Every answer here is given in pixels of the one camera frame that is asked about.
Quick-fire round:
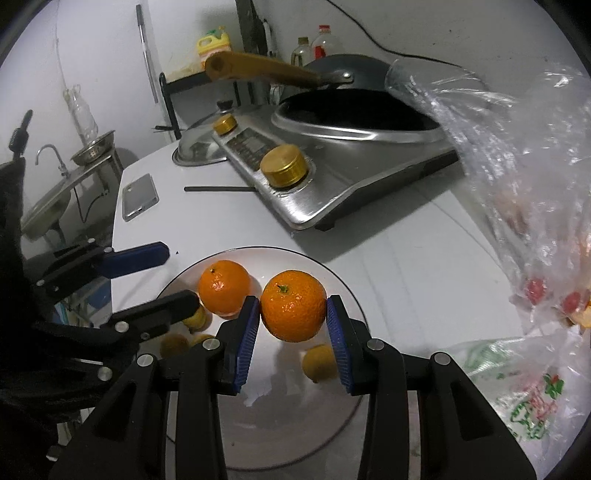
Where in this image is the steel bowl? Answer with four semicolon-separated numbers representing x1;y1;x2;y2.
71;130;115;166

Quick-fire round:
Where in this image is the printed flat plastic bag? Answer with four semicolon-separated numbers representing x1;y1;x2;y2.
448;326;590;479

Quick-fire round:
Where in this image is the clear crumpled plastic bag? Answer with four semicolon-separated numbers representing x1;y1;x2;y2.
385;59;590;329

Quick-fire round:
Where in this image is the black wok with wooden handle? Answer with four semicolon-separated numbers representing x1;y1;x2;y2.
205;51;439;133

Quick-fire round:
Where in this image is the black umbrella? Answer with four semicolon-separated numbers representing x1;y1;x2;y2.
260;19;277;58

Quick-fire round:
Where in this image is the small yellow lime fruit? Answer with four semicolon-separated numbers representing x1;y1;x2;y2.
159;333;190;360
301;344;339;383
189;333;214;347
182;305;207;332

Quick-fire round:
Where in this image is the steel sink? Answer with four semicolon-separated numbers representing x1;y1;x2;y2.
21;148;123;241

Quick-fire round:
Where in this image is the black chopstick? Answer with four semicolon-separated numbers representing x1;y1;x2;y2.
183;186;256;193

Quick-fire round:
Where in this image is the chrome faucet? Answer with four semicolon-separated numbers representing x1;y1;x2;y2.
34;143;71;179

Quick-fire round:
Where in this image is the silver smartphone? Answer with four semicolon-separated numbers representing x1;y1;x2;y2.
122;174;159;222

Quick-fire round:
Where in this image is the white round plate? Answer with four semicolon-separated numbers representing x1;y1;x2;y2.
160;246;365;471

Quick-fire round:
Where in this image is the silver induction cooker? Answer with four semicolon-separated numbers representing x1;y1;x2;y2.
212;89;457;230

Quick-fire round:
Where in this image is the large orange mandarin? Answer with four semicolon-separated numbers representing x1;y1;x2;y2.
260;270;327;343

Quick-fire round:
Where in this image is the dark oil bottle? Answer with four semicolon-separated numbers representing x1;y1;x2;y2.
290;37;312;67

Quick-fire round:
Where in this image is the yellow detergent bottle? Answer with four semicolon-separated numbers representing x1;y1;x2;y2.
197;26;232;70

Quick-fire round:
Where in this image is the black power cable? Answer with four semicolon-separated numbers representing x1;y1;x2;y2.
324;0;468;68

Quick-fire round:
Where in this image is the clear glass bottle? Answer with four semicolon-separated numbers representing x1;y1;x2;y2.
63;84;98;146

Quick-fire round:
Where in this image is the red cap sauce bottle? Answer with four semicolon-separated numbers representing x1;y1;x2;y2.
311;24;345;60

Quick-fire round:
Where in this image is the black metal rack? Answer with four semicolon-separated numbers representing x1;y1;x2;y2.
155;72;242;140

